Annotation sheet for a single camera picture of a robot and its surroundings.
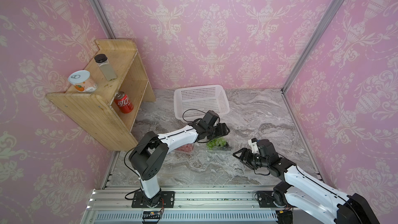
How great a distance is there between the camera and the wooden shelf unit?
22.8 inches

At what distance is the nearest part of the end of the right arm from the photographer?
2.16ft

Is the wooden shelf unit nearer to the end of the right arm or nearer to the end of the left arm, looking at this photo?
the end of the left arm

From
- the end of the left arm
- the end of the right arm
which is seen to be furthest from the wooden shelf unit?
the end of the right arm
